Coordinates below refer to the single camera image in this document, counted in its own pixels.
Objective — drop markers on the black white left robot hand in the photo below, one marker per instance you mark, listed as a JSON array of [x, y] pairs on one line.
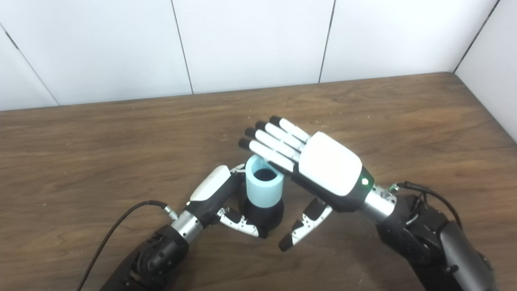
[[214, 188]]

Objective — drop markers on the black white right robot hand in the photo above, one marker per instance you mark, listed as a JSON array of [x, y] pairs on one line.
[[331, 165]]

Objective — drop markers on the black flared nozzle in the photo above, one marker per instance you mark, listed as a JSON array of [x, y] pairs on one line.
[[264, 216]]

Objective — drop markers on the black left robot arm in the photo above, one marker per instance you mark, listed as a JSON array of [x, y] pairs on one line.
[[153, 262]]

